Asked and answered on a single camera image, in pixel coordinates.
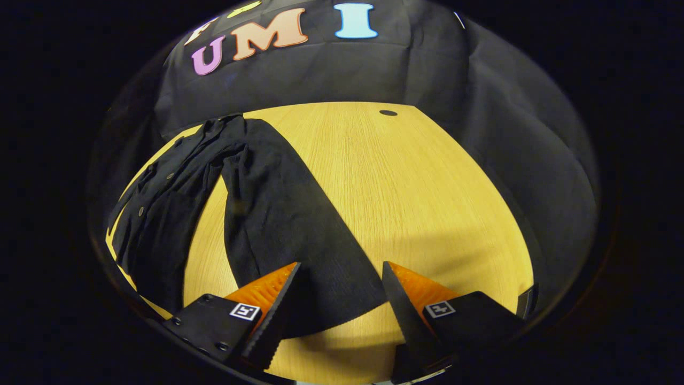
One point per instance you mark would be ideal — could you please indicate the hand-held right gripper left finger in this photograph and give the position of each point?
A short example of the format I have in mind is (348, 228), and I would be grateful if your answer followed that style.
(278, 315)

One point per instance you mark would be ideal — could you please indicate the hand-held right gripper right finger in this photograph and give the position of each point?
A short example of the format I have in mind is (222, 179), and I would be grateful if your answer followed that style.
(403, 315)

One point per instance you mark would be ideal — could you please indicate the black button shirt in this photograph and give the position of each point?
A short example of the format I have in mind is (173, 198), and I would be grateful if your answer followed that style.
(278, 224)

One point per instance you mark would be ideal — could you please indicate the round dark table grommet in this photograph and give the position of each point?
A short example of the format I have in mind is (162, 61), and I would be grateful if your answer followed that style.
(388, 113)

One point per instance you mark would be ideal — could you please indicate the black backdrop cloth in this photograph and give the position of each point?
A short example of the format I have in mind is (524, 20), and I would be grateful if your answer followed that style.
(427, 69)

